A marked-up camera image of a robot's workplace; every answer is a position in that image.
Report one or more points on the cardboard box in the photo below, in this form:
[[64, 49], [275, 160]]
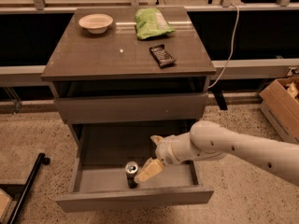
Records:
[[281, 110]]

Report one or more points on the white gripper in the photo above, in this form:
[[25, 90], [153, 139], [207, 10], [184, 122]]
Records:
[[165, 152]]

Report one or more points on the open grey middle drawer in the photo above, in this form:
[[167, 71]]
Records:
[[99, 180]]

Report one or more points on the black bracket under rail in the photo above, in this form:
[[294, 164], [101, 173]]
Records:
[[219, 98]]

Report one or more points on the black metal stand leg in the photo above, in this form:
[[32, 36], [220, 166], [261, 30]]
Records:
[[41, 159]]

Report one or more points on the black snack bar wrapper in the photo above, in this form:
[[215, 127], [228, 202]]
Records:
[[161, 56]]

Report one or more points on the green chip bag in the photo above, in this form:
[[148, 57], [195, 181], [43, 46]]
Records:
[[150, 22]]

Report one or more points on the grey drawer cabinet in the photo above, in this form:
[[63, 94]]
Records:
[[117, 63]]

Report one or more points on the grey top drawer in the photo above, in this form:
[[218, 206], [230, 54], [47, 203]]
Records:
[[131, 108]]

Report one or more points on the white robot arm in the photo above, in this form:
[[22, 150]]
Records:
[[208, 140]]

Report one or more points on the white paper bowl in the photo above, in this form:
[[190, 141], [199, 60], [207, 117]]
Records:
[[95, 23]]

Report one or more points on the redbull can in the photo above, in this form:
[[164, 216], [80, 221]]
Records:
[[131, 170]]

